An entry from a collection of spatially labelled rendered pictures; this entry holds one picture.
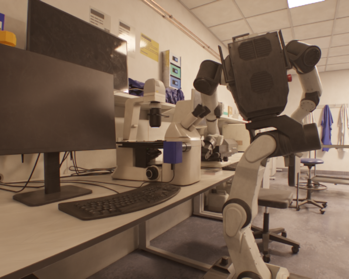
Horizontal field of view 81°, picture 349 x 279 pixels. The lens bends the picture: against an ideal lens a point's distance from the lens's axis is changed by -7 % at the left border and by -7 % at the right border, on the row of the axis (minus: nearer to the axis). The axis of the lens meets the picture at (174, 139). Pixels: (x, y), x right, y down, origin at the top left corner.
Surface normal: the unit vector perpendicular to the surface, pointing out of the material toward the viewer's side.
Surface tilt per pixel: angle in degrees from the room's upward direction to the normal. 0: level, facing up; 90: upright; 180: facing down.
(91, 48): 86
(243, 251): 90
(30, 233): 0
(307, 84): 139
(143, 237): 90
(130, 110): 90
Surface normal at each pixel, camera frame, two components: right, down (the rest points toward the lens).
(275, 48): -0.29, -0.05
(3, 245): 0.00, -1.00
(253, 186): -0.58, 0.01
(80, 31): 0.84, -0.07
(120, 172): -0.39, -0.66
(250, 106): -0.24, 0.21
